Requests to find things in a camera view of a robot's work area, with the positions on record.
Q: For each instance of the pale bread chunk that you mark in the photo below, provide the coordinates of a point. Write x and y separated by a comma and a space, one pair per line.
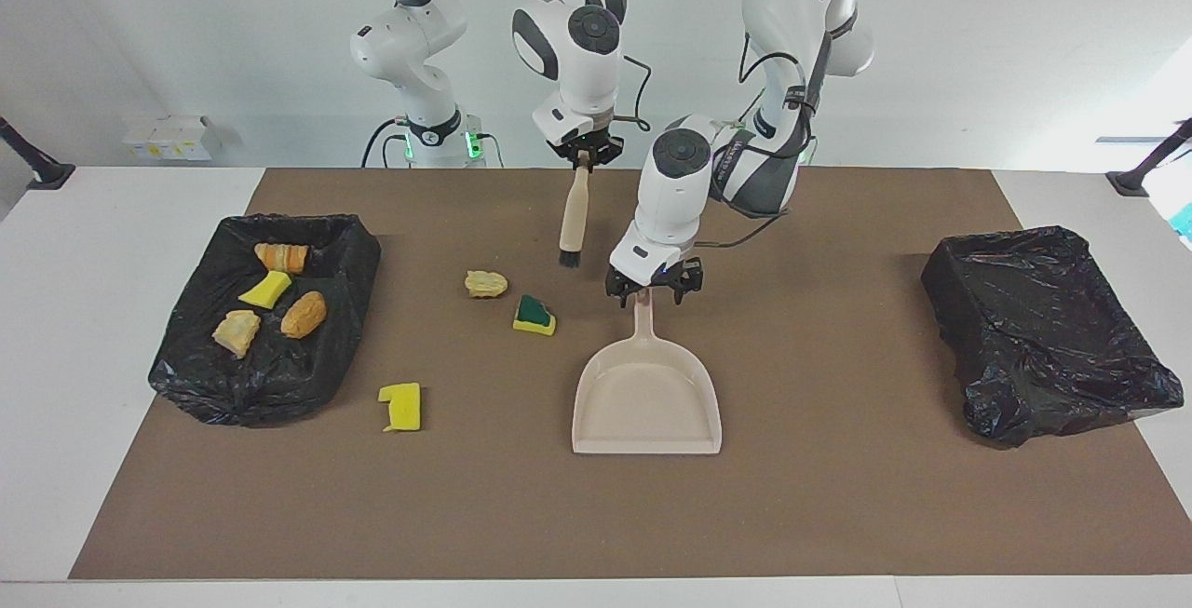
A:
237, 332

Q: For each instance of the green and yellow sponge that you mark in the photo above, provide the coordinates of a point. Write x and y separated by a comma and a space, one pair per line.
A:
534, 315

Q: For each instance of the round bread piece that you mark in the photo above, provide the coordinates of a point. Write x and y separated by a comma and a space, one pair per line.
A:
486, 284

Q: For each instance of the yellow sponge piece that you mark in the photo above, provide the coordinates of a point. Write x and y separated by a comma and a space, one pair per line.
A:
266, 290
404, 408

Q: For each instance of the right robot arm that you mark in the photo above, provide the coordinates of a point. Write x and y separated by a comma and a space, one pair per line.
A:
410, 40

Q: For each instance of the brown bread roll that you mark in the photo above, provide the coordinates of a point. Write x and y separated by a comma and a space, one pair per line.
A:
304, 315

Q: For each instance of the white box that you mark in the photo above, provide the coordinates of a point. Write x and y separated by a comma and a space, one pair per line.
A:
172, 138

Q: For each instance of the striped bread piece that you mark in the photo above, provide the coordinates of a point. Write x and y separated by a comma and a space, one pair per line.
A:
282, 258

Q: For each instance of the black stand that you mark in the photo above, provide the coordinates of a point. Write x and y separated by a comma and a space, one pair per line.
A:
1141, 170
37, 166

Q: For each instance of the bin with black bag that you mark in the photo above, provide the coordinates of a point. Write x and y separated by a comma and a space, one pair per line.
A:
279, 375
1043, 329

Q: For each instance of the beige plastic dustpan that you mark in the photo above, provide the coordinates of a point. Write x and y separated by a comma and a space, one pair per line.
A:
647, 403

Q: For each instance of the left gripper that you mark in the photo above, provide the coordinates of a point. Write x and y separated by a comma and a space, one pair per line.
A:
654, 276

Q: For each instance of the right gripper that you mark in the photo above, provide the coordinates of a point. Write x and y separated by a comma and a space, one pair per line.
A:
587, 139

